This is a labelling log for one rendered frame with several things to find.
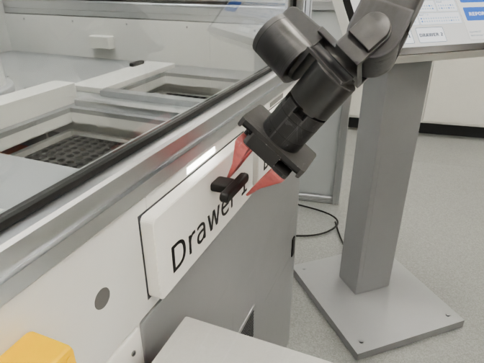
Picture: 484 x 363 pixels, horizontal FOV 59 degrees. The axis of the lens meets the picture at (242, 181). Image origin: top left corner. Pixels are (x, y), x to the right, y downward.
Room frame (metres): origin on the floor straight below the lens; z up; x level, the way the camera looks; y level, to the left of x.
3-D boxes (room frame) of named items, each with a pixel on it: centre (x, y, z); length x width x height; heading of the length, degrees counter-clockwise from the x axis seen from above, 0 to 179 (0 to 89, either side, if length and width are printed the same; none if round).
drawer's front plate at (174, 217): (0.52, 0.05, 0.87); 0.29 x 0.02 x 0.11; 157
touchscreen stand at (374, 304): (1.32, -0.51, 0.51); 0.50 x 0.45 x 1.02; 20
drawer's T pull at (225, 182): (0.51, 0.02, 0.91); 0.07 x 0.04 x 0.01; 157
